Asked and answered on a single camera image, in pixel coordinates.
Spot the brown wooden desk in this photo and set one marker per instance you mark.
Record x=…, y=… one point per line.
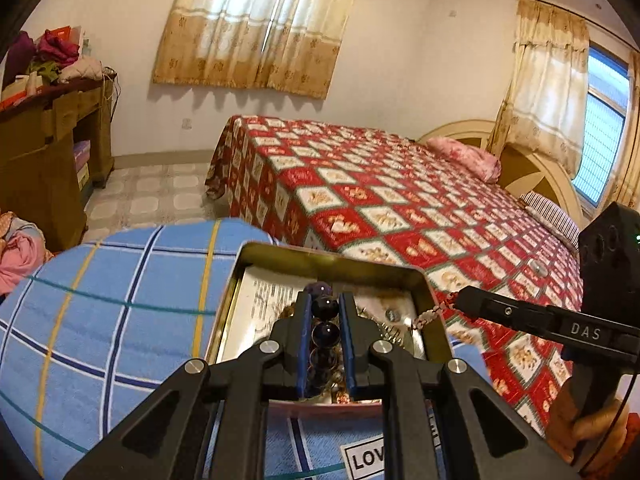
x=53, y=145

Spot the red patchwork bed quilt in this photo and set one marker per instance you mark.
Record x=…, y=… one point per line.
x=373, y=195

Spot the pink metal tin box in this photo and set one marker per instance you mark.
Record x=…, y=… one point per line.
x=324, y=381

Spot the white label on cloth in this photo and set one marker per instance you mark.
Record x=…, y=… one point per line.
x=363, y=449

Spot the small bangle on bed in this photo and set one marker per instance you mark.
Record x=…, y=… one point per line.
x=538, y=268

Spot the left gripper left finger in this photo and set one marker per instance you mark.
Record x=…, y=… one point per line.
x=207, y=421

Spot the clothes pile on floor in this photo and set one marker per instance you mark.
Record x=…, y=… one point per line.
x=22, y=249

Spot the clothes pile on desk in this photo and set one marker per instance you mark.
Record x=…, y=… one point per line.
x=57, y=56

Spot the pink pillow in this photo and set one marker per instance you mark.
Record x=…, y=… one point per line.
x=485, y=166

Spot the paper leaflet in tin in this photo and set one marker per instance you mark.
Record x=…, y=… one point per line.
x=260, y=297

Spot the beige side curtain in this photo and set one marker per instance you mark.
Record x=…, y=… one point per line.
x=544, y=109

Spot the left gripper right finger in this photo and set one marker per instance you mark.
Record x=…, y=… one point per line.
x=440, y=420

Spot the blue plaid table cloth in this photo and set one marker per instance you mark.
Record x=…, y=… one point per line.
x=89, y=335

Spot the checked pillow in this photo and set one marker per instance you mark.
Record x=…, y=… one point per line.
x=552, y=217

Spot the beige wooden headboard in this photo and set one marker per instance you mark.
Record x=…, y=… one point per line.
x=522, y=169

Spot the beige window curtain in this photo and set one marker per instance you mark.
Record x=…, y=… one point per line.
x=289, y=46

